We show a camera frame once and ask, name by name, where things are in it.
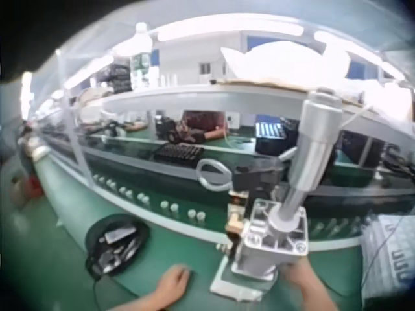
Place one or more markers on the person's right hand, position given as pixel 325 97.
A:
pixel 296 272

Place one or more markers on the person's left hand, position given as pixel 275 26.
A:
pixel 172 282

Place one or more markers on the person's left fingers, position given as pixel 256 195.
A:
pixel 181 273

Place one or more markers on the black round pouch of parts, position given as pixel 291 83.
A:
pixel 115 243

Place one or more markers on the small brown and black fixture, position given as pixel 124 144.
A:
pixel 236 210

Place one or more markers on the row of white knobs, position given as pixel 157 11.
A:
pixel 142 197

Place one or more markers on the black tray of parts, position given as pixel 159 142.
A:
pixel 178 154

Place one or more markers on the black block fixture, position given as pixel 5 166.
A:
pixel 256 178

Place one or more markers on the green conveyor belt line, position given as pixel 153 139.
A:
pixel 129 158

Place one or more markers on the silver pneumatic press machine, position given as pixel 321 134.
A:
pixel 291 207

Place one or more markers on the black box with lit panel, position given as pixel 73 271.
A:
pixel 269 137

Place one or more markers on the white overhead shelf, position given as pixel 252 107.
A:
pixel 201 97

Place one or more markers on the group of small white bottles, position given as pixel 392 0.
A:
pixel 160 79

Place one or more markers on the stack of black trays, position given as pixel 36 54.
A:
pixel 116 77

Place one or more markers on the white tray of parts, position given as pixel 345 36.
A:
pixel 389 252

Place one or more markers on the clear plastic bottle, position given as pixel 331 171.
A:
pixel 141 55

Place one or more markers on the white plastic bag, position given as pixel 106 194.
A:
pixel 285 61

